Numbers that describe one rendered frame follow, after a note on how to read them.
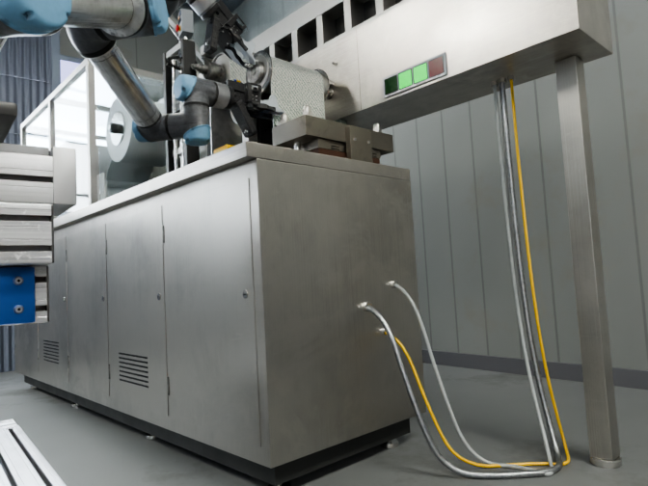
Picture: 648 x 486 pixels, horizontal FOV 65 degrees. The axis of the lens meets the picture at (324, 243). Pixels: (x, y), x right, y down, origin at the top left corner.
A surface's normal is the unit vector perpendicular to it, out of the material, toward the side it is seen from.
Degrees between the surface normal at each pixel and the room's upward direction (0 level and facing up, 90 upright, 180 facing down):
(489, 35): 90
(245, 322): 90
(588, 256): 90
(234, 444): 90
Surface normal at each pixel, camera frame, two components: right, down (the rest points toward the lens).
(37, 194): 0.62, -0.09
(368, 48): -0.73, -0.01
